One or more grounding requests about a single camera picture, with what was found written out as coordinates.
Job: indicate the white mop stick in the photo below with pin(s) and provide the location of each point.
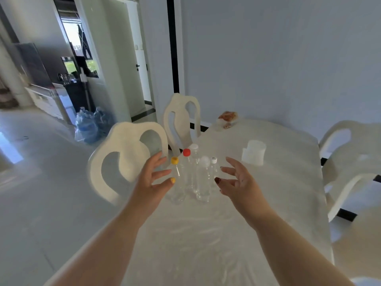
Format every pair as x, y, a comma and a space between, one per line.
86, 92

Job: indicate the person's left forearm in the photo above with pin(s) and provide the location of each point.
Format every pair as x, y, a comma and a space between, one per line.
104, 250

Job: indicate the brown bread in plastic bag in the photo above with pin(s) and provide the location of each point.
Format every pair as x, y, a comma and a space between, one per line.
228, 116

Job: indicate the black cabinet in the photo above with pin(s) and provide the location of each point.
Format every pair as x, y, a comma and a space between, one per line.
79, 95

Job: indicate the dark flat panel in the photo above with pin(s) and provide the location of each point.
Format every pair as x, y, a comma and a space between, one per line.
32, 64

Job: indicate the person's right hand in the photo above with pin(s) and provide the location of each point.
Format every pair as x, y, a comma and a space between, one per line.
245, 190

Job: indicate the clear bottle red cap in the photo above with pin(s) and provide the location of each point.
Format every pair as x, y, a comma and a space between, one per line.
187, 169

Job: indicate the white low cabinet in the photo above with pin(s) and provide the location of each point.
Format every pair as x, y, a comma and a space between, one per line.
44, 99

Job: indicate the white door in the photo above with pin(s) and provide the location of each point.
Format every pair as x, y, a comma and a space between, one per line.
140, 41

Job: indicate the window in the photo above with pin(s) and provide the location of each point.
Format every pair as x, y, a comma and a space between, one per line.
77, 44

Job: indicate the white plastic chair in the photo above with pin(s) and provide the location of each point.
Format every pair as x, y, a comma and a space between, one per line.
178, 107
351, 163
360, 250
128, 145

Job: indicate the person's left hand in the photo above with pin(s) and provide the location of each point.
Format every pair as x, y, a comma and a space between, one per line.
145, 187

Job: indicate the wide clear bottle white cap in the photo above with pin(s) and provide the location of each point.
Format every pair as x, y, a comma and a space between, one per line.
204, 184

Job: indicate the translucent white plastic cup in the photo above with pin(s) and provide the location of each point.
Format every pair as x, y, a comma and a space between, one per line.
254, 153

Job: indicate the slim clear bottle white cap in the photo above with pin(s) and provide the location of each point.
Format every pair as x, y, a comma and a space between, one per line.
195, 157

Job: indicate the clear bottle yellow cap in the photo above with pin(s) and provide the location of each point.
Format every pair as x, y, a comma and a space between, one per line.
178, 195

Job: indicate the person's right thumb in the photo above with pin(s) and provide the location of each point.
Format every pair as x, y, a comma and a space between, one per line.
224, 183

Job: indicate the person's left thumb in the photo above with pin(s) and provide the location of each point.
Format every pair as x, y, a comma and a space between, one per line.
167, 183

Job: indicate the small clear bottle white cap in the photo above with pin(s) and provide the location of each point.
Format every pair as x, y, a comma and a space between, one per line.
213, 170

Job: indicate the white plastic table cover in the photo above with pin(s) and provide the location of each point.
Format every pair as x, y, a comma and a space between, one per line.
208, 235

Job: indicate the person's right forearm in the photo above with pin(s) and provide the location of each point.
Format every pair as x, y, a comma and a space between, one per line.
291, 253

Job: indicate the white column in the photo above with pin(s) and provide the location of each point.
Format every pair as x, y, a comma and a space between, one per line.
13, 80

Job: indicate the pack of blue water bottles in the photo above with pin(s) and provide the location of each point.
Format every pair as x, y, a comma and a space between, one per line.
104, 120
86, 126

